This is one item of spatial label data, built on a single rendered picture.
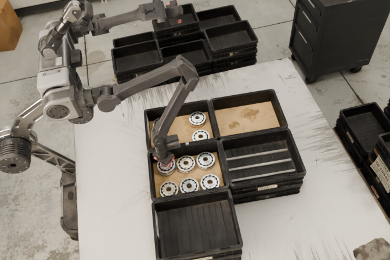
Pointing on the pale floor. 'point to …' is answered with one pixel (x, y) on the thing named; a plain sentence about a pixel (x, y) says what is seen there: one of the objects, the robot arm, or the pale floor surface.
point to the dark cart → (338, 22)
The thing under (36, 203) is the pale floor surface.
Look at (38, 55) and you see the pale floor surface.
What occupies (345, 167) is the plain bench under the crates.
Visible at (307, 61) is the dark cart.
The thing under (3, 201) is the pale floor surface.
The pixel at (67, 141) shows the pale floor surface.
